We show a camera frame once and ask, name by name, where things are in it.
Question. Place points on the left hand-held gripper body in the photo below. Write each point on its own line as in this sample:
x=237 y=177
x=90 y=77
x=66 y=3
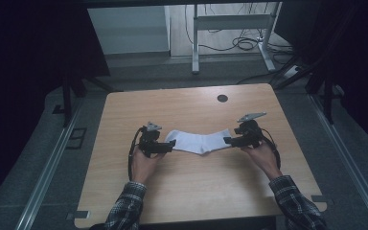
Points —
x=148 y=140

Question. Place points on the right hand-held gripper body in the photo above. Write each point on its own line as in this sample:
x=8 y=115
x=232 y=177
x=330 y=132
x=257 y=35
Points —
x=252 y=132

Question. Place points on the white sock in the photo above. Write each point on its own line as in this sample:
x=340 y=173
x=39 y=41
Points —
x=201 y=142

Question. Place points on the person's left hand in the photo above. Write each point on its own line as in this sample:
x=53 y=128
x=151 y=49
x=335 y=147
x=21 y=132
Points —
x=143 y=167

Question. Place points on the person's right hand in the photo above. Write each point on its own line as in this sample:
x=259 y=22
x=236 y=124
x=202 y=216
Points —
x=265 y=159

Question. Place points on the black round table grommet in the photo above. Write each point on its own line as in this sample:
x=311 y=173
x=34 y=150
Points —
x=222 y=98

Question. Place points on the white power strip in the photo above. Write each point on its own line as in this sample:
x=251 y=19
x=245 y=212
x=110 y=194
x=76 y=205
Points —
x=291 y=72

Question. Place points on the black tripod stand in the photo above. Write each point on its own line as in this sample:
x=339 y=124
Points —
x=327 y=96

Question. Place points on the black metal stand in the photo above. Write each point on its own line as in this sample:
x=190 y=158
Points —
x=67 y=102

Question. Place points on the grey cabinet panel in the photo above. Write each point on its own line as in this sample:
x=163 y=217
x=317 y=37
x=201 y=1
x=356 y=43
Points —
x=127 y=30

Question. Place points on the dark curtain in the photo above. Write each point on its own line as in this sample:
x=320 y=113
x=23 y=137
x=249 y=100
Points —
x=364 y=64
x=28 y=64

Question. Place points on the aluminium floor rail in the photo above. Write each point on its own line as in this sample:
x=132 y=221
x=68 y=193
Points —
x=348 y=156
x=48 y=172

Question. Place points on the white metal desk frame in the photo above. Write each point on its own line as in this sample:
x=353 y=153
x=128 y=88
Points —
x=230 y=21

